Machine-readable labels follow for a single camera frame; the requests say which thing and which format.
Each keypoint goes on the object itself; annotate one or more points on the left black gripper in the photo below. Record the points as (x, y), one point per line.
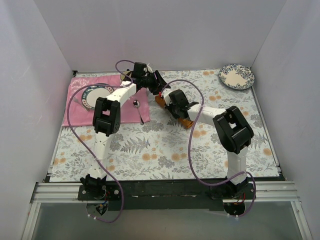
(154, 81)

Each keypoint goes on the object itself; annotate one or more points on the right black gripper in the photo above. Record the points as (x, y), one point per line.
(173, 111)

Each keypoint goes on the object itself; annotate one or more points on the brown satin napkin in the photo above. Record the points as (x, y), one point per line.
(187, 124)

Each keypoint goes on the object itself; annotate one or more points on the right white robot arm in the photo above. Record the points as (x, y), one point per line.
(234, 133)

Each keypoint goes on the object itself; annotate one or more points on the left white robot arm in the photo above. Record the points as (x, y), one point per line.
(107, 120)

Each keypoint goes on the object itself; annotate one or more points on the floral tablecloth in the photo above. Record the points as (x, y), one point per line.
(158, 149)

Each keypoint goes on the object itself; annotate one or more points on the metal spoon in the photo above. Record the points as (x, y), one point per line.
(137, 105)

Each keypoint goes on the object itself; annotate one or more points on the cream enamel mug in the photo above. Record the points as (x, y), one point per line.
(126, 75)

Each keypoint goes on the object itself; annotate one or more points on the blue floral plate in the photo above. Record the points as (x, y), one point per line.
(236, 76)

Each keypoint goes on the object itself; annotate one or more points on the green rimmed white plate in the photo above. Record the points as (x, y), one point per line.
(92, 93)

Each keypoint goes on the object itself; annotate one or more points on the pink floral placemat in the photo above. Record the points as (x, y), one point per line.
(79, 117)

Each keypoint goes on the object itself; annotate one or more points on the metal fork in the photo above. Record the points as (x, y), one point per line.
(80, 103)

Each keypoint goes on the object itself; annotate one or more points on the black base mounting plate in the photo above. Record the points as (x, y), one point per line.
(162, 194)

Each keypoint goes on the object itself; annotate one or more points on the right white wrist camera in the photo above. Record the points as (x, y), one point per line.
(165, 96)

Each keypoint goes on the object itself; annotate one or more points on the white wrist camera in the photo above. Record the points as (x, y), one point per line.
(149, 69)
(165, 96)

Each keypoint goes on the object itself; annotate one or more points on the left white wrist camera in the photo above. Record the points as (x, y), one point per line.
(149, 69)

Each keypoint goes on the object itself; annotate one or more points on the aluminium frame rail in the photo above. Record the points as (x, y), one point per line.
(61, 192)

